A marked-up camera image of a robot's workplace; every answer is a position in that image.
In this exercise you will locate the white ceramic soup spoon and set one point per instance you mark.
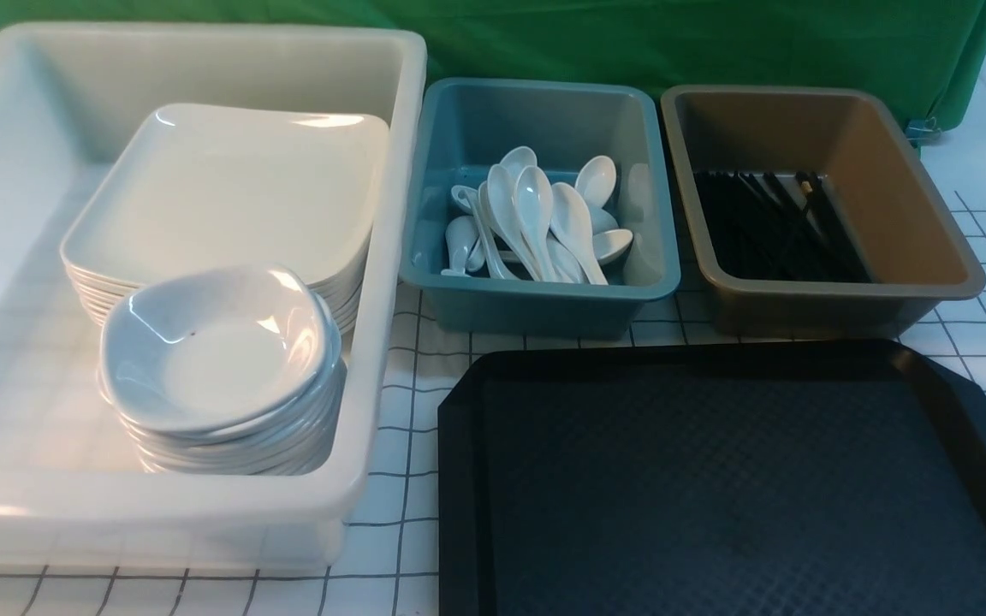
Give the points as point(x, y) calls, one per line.
point(534, 209)

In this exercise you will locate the white shallow bowl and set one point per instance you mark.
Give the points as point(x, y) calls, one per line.
point(216, 348)

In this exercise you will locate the white spoon left low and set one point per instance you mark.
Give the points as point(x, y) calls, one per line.
point(465, 255)

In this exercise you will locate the white spoon right centre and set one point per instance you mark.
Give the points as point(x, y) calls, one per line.
point(571, 224)

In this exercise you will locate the white spoon upright centre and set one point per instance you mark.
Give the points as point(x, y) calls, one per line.
point(504, 211)

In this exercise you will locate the white spoon far right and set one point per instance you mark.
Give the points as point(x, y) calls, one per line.
point(609, 245)

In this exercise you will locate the white spoon back top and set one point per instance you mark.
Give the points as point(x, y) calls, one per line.
point(519, 158)

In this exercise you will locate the white spoon back right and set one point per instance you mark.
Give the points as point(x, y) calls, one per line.
point(596, 181)

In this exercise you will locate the teal plastic bin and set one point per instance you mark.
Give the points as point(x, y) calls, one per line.
point(469, 124)

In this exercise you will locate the stack of white shallow bowls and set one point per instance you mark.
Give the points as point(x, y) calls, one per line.
point(290, 440)

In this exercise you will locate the pile of black chopsticks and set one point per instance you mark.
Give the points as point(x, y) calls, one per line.
point(768, 228)

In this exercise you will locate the stack of white square plates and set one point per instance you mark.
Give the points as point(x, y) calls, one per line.
point(236, 197)

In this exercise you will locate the brown plastic bin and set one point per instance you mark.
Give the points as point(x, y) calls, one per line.
point(901, 226)

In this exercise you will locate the black plastic serving tray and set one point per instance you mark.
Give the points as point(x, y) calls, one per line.
point(808, 478)

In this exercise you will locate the metal clip on backdrop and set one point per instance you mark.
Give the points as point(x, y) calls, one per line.
point(923, 131)

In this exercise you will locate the large white plastic bin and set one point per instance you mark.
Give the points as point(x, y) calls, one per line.
point(74, 498)

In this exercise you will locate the green cloth backdrop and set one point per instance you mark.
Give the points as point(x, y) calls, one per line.
point(921, 58)

